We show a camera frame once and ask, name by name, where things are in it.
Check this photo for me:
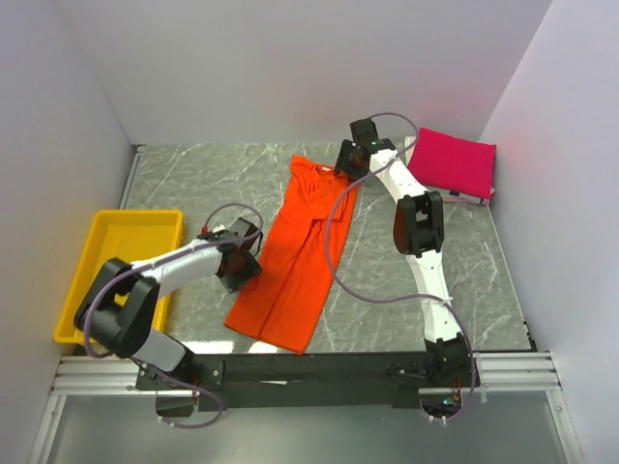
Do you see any black base beam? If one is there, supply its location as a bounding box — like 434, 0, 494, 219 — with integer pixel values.
134, 351, 483, 418

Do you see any folded white t shirt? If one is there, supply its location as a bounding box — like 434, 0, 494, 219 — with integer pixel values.
403, 136, 490, 206

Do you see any aluminium frame rail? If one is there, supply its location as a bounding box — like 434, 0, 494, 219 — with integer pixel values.
50, 352, 562, 396

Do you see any folded magenta t shirt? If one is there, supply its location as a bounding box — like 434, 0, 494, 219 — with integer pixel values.
407, 128, 496, 204

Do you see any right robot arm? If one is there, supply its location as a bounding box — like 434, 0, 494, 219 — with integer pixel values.
324, 117, 477, 389

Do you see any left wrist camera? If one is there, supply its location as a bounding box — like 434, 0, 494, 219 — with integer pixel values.
200, 217, 263, 249

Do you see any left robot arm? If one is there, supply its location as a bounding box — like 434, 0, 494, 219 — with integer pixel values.
74, 217, 263, 389

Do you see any yellow plastic tray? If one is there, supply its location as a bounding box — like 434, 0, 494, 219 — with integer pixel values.
53, 210, 184, 344

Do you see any orange t shirt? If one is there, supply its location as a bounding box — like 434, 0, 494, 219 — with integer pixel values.
224, 156, 358, 354

